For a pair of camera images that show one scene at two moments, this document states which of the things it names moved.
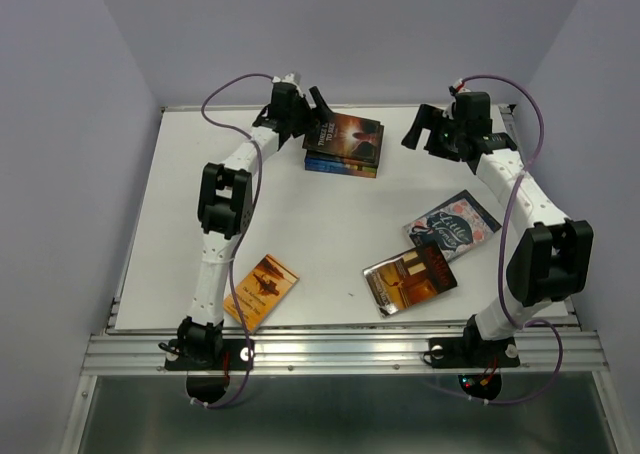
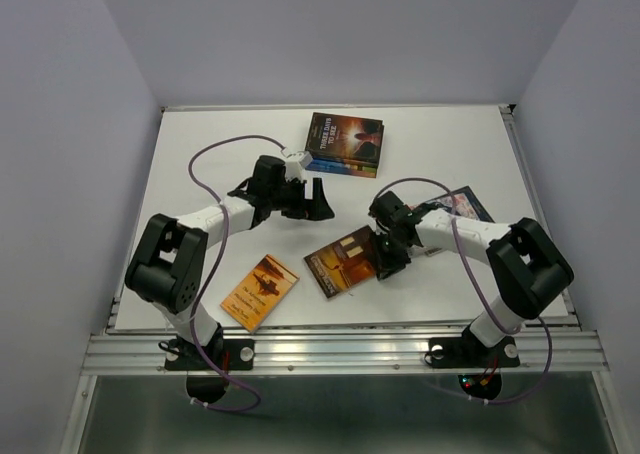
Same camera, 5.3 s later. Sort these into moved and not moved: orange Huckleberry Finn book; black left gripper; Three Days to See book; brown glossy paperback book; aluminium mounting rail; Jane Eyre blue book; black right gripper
Moved: black right gripper; brown glossy paperback book; black left gripper
Not moved: Jane Eyre blue book; orange Huckleberry Finn book; Three Days to See book; aluminium mounting rail
